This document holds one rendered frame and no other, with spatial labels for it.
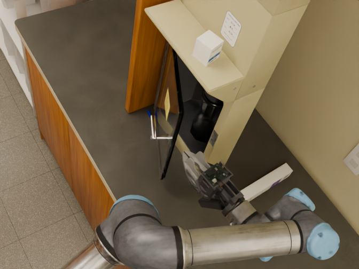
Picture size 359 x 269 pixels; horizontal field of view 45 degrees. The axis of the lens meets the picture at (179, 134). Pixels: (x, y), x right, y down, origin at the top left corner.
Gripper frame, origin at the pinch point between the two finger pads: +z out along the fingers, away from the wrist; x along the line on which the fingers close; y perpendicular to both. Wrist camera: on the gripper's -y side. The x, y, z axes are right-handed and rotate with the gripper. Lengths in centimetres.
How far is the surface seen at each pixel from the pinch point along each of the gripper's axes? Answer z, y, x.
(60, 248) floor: 36, -127, 30
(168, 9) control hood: 30.9, 22.8, -14.1
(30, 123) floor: 115, -129, 5
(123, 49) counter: 67, -35, -27
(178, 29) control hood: 23.4, 23.0, -11.8
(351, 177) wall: -33, -22, -54
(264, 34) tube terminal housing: 1.8, 37.8, -16.9
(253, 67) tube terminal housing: 1.4, 26.0, -17.8
